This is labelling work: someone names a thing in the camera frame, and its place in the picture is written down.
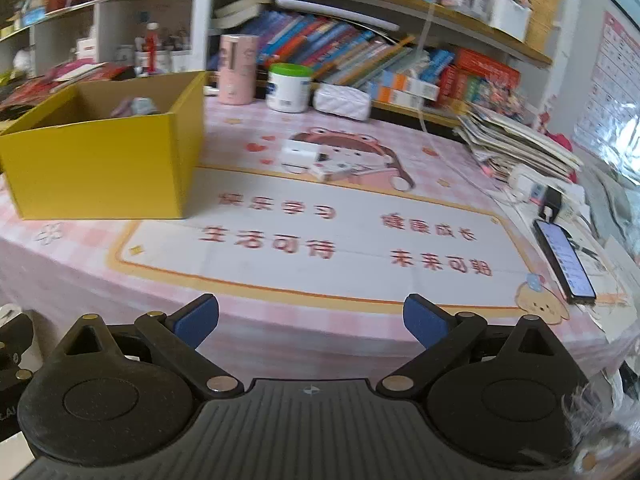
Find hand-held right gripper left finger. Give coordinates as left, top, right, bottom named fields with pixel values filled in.
left=57, top=294, right=246, bottom=402

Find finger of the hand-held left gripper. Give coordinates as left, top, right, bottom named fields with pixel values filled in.
left=0, top=310, right=36, bottom=383

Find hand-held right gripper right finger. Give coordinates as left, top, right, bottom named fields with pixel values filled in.
left=375, top=294, right=577, bottom=402

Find yellow cardboard box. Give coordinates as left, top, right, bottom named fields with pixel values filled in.
left=0, top=71, right=209, bottom=221

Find white square charger box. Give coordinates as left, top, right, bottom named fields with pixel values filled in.
left=279, top=140, right=323, bottom=167

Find grey blue soft item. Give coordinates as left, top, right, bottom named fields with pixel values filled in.
left=131, top=96, right=162, bottom=117

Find pink checkered table mat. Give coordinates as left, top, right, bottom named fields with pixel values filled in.
left=0, top=95, right=640, bottom=393

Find black smartphone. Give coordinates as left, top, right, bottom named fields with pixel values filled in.
left=531, top=219, right=598, bottom=305

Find black plug adapter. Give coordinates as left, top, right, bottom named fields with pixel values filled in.
left=540, top=187, right=564, bottom=224

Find white power strip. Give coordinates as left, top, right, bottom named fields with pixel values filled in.
left=507, top=165, right=561, bottom=211

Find loose white papers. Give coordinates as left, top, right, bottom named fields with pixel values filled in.
left=565, top=160, right=640, bottom=343

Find stack of magazines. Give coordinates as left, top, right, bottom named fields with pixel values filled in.
left=457, top=105, right=584, bottom=184

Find white quilted pouch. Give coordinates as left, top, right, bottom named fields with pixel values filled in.
left=312, top=82, right=374, bottom=121

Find stack of small medicine boxes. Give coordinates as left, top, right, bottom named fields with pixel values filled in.
left=367, top=67, right=441, bottom=107

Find red plastic bag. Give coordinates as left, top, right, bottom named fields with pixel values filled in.
left=0, top=62, right=101, bottom=112

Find white jar green lid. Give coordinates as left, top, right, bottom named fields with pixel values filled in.
left=266, top=63, right=314, bottom=114

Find colourful red puzzle box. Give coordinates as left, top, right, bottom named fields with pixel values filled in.
left=440, top=47, right=524, bottom=111

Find pink cylinder humidifier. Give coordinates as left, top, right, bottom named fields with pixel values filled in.
left=218, top=34, right=260, bottom=106

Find white notebook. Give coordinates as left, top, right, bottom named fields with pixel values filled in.
left=52, top=62, right=107, bottom=84

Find red and white box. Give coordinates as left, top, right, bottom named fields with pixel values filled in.
left=75, top=37, right=99, bottom=64

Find row of blue red books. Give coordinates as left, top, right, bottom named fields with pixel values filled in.
left=250, top=10, right=436, bottom=92

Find wooden bookshelf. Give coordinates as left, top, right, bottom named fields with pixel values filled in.
left=210, top=0, right=571, bottom=131

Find thick dark book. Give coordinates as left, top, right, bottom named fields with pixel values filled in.
left=212, top=0, right=274, bottom=29

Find white desk shelf organizer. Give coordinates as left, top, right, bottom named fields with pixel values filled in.
left=0, top=0, right=201, bottom=77

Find white storage box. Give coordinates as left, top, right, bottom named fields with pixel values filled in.
left=487, top=0, right=532, bottom=44

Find woven basket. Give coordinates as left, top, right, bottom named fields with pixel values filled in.
left=525, top=0, right=562, bottom=52

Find pink wall poster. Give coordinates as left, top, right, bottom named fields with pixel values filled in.
left=575, top=10, right=640, bottom=157

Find white shelf post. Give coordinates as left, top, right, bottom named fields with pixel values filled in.
left=190, top=0, right=222, bottom=77

